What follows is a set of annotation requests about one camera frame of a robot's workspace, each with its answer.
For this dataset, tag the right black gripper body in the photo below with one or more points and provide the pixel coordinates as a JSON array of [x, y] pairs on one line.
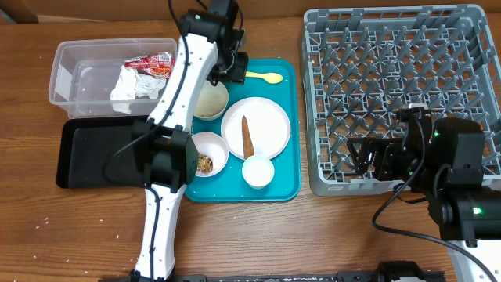
[[400, 163]]

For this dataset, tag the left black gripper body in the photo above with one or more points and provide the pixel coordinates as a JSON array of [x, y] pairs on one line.
[[231, 68]]

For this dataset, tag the cream green bowl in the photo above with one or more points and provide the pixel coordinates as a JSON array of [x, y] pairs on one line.
[[212, 101]]

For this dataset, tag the red snack wrapper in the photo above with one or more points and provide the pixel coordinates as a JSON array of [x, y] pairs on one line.
[[159, 65]]

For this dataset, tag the brown carrot stick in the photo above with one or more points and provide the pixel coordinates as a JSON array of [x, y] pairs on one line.
[[248, 148]]

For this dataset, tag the pink bowl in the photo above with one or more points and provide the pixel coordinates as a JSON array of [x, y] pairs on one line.
[[215, 147]]

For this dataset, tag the brown food scrap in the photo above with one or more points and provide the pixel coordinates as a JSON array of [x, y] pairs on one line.
[[205, 164]]

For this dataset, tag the white napkin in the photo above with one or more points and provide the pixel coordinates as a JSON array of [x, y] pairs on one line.
[[132, 85]]

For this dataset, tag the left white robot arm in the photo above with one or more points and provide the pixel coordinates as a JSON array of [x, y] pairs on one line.
[[209, 50]]

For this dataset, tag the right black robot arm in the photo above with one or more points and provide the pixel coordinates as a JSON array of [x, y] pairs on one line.
[[441, 161]]

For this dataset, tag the grey dishwasher rack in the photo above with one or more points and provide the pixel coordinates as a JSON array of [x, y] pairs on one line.
[[359, 66]]

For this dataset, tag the black waste tray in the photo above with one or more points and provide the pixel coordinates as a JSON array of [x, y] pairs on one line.
[[96, 152]]

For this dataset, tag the yellow plastic spoon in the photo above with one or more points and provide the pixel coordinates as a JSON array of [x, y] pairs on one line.
[[271, 78]]

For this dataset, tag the teal plastic tray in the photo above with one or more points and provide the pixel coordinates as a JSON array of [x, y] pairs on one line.
[[229, 185]]

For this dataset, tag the large white plate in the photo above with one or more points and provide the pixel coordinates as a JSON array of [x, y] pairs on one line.
[[268, 125]]

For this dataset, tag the small white cup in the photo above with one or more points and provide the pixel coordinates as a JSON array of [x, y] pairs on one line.
[[258, 171]]

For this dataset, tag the clear plastic bin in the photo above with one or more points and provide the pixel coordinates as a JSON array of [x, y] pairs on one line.
[[85, 72]]

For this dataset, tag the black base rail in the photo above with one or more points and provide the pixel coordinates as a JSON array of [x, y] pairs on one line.
[[403, 271]]

